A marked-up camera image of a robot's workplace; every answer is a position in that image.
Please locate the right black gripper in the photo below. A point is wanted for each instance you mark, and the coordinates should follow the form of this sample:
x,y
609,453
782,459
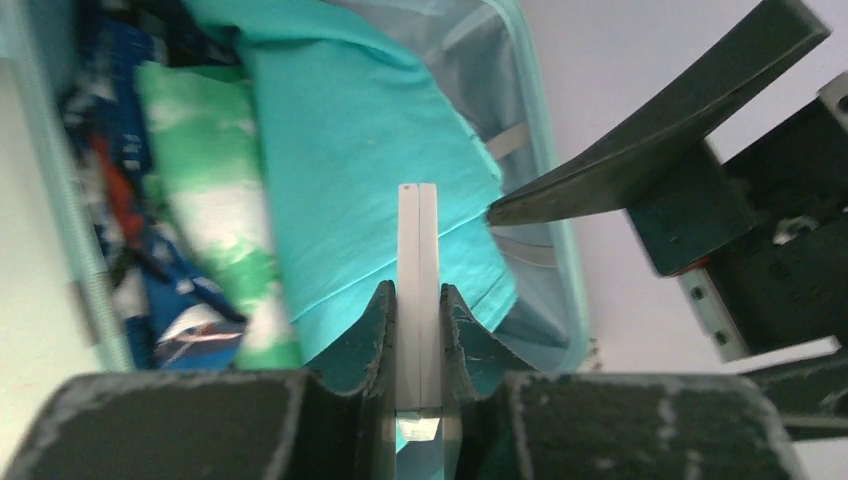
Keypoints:
x,y
759,243

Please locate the dark blue patterned clothing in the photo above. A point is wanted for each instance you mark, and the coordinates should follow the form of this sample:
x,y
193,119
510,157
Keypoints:
x,y
170,314

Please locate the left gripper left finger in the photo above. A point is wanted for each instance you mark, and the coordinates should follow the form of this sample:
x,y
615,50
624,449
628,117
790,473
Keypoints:
x,y
332,419

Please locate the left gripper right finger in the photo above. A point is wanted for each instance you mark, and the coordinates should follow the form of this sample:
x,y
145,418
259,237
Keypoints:
x,y
509,422

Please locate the light blue hard-shell suitcase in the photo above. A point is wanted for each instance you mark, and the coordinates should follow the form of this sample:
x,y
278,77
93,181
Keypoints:
x,y
482,56

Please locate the teal garment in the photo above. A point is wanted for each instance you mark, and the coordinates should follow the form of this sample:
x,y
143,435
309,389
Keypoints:
x,y
346,116

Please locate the green white patterned cloth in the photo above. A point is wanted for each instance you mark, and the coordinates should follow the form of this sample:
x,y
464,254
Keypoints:
x,y
204,140

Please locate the white box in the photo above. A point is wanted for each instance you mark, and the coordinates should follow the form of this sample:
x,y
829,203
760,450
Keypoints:
x,y
418,384

